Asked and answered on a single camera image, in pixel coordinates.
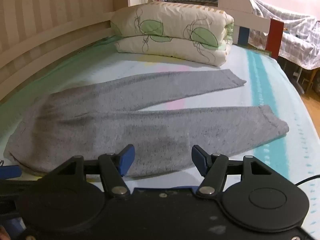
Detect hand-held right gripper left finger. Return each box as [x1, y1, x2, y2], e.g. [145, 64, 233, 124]
[50, 144, 136, 198]

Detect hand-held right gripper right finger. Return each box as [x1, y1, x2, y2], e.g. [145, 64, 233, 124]
[191, 145, 273, 197]

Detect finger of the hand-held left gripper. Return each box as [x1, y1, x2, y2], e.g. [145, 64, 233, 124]
[0, 165, 42, 191]
[0, 205, 25, 240]

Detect grey pants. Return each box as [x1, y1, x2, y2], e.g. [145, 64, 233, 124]
[4, 69, 289, 178]

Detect bed with pastel patterned sheet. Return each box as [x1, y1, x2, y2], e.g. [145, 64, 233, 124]
[0, 36, 320, 240]

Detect folded cream quilt leaf print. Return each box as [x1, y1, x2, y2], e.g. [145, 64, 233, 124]
[110, 1, 235, 67]

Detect white furniture legs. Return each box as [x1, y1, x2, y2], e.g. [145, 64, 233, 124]
[282, 62, 320, 93]

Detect blue bed panel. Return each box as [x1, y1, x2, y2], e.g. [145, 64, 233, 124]
[237, 26, 250, 47]

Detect white wooden headboard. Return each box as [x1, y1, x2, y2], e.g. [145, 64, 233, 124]
[218, 0, 272, 47]

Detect striped cloth cover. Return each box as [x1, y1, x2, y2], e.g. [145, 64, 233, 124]
[249, 0, 320, 71]

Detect black cable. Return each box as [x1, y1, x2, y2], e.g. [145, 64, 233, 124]
[296, 175, 320, 187]

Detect red bed post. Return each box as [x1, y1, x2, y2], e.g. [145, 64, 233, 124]
[265, 19, 284, 60]

